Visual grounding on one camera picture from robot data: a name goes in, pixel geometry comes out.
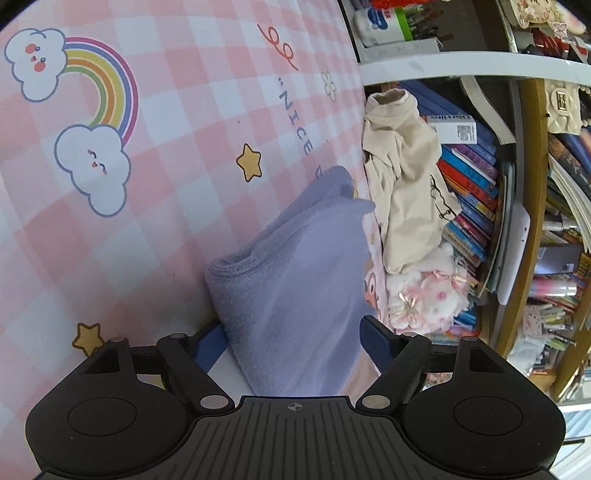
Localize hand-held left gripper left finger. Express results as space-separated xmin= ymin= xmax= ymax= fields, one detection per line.
xmin=83 ymin=320 xmax=235 ymax=413

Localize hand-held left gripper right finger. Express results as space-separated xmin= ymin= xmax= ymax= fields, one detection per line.
xmin=355 ymin=315 xmax=509 ymax=411

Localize purple and brown sweater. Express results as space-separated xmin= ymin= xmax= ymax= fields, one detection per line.
xmin=204 ymin=165 xmax=384 ymax=398

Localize white plush bunny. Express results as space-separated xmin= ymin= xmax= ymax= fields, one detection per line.
xmin=385 ymin=242 xmax=483 ymax=337

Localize cream printed garment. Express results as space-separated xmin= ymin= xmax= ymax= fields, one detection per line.
xmin=361 ymin=89 xmax=463 ymax=276

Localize pink checked table mat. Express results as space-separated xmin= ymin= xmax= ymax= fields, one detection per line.
xmin=0 ymin=0 xmax=389 ymax=398

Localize white laptop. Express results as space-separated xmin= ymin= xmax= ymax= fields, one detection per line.
xmin=489 ymin=161 xmax=531 ymax=306

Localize pink glitter bottle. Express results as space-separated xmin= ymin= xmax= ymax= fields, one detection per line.
xmin=529 ymin=274 xmax=579 ymax=299

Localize row of colourful books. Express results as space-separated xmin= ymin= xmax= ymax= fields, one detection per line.
xmin=401 ymin=80 xmax=519 ymax=348

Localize purple box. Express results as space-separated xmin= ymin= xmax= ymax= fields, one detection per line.
xmin=537 ymin=244 xmax=585 ymax=276

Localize white printed carton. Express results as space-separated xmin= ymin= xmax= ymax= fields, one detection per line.
xmin=427 ymin=115 xmax=478 ymax=145

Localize open white book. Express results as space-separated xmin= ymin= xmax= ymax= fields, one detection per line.
xmin=462 ymin=76 xmax=517 ymax=145

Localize white wooden bookshelf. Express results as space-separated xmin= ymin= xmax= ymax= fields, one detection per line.
xmin=342 ymin=0 xmax=591 ymax=409

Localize cream quilted handbag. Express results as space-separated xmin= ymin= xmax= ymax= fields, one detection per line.
xmin=544 ymin=78 xmax=587 ymax=136

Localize white plastic jar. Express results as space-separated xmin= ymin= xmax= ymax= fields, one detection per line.
xmin=353 ymin=4 xmax=408 ymax=48

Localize pens in holder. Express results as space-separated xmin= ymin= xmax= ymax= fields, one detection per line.
xmin=396 ymin=0 xmax=445 ymax=40

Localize pink paper decoration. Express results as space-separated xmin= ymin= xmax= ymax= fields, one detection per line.
xmin=509 ymin=0 xmax=585 ymax=36

